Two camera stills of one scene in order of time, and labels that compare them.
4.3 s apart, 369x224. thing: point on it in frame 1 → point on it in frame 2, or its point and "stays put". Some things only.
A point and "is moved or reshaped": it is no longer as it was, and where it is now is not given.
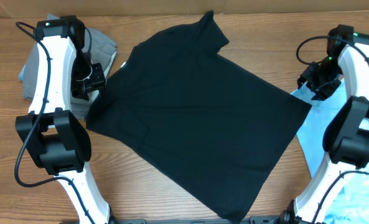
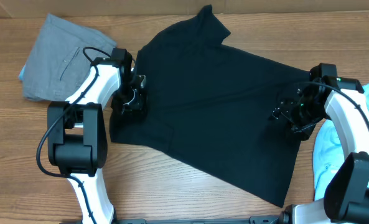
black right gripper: [316, 83] → [287, 109]
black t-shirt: [211, 121] is moved or reshaped
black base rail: [256, 219] stays put
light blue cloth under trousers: [21, 76] stays put
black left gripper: [81, 91] → [140, 106]
